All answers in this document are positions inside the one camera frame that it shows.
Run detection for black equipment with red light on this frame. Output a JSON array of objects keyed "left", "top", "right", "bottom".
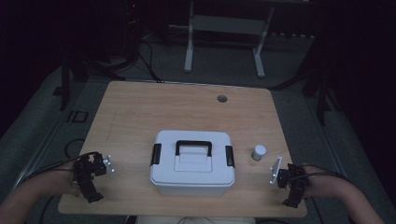
[{"left": 123, "top": 0, "right": 143, "bottom": 63}]

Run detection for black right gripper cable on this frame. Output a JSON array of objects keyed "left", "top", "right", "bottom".
[{"left": 288, "top": 171, "right": 353, "bottom": 185}]

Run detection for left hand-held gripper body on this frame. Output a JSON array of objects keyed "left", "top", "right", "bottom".
[{"left": 73, "top": 151, "right": 115, "bottom": 184}]

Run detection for person's left hand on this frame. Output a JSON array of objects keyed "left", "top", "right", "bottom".
[{"left": 61, "top": 167, "right": 82, "bottom": 198}]

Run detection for white storage box black handle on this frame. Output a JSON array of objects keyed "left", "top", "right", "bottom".
[{"left": 149, "top": 130, "right": 236, "bottom": 197}]

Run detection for black floor cables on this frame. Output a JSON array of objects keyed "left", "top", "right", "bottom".
[{"left": 136, "top": 40, "right": 164, "bottom": 84}]

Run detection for white metal stand frame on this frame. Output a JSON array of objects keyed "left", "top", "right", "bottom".
[{"left": 169, "top": 0, "right": 276, "bottom": 78}]

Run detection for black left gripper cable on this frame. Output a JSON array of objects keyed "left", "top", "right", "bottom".
[{"left": 22, "top": 151, "right": 98, "bottom": 182}]

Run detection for black cable loop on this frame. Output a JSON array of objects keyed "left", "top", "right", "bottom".
[{"left": 64, "top": 137, "right": 86, "bottom": 160}]

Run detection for black rectangular floor bracket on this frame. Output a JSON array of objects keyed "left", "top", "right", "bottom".
[{"left": 65, "top": 110, "right": 90, "bottom": 124}]

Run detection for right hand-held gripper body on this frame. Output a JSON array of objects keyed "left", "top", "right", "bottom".
[{"left": 269, "top": 156, "right": 310, "bottom": 191}]

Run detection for person's right hand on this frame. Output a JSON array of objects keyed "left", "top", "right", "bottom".
[{"left": 302, "top": 164, "right": 325, "bottom": 199}]

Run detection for dark tripod stand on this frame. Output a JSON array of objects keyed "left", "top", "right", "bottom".
[
  {"left": 52, "top": 46, "right": 125, "bottom": 112},
  {"left": 301, "top": 36, "right": 342, "bottom": 127}
]

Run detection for small white bottle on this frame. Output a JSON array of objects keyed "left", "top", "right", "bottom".
[{"left": 250, "top": 144, "right": 268, "bottom": 161}]

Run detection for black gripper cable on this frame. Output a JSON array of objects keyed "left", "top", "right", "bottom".
[
  {"left": 22, "top": 151, "right": 98, "bottom": 182},
  {"left": 288, "top": 171, "right": 353, "bottom": 185}
]

